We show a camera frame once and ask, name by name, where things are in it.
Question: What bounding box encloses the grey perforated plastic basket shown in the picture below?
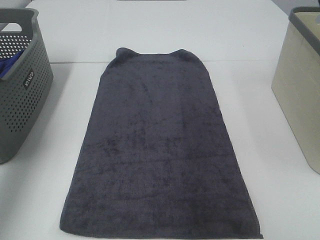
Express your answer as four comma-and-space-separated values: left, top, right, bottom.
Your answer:
0, 8, 54, 164

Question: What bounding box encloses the dark grey towel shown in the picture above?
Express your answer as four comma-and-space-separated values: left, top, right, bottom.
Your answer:
59, 47, 262, 239

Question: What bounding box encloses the blue cloth in basket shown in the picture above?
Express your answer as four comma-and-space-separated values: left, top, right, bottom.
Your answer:
0, 50, 24, 78

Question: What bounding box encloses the beige basket with grey rim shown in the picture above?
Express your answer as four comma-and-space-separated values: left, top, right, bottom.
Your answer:
271, 6, 320, 173

